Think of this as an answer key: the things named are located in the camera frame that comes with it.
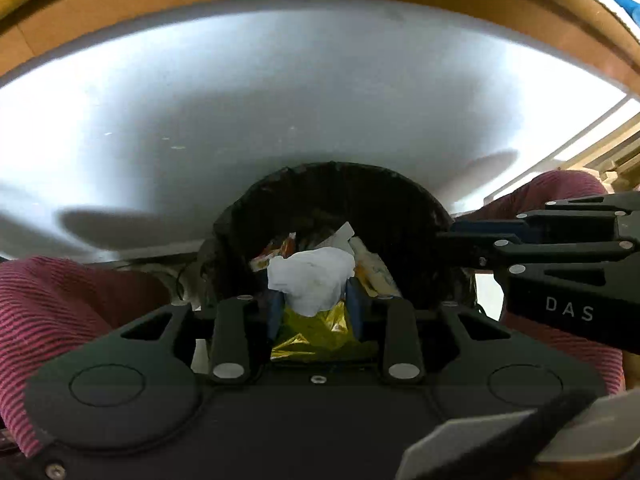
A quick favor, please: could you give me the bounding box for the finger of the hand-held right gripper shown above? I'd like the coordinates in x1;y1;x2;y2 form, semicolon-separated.
452;192;640;242
435;232;640;287

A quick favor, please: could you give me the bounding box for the white blue printed packet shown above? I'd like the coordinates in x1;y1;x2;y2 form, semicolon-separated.
345;222;402;298

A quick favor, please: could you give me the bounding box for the wooden table edge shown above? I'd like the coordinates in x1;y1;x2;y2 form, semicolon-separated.
0;0;640;98

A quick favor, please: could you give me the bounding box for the wooden chair frame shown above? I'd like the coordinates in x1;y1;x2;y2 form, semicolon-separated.
545;110;640;186

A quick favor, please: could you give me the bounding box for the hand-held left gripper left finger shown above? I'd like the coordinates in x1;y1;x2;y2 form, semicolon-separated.
120;290;288;385

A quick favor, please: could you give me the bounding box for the black lined trash bin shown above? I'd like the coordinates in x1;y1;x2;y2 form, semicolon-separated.
197;161;476;311

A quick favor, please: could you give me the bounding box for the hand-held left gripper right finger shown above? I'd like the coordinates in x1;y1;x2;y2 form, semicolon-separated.
345;277;506;385

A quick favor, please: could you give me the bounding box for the white tissue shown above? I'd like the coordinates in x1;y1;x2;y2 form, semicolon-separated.
267;246;357;317

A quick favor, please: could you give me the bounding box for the red striped sleeve left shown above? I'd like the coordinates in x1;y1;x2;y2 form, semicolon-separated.
0;255;201;458

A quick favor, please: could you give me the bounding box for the large gold foil wrapper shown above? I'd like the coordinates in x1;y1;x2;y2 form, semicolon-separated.
270;302;377;362

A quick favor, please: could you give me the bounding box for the grey flat sheet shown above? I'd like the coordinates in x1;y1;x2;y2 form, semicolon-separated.
395;397;640;480

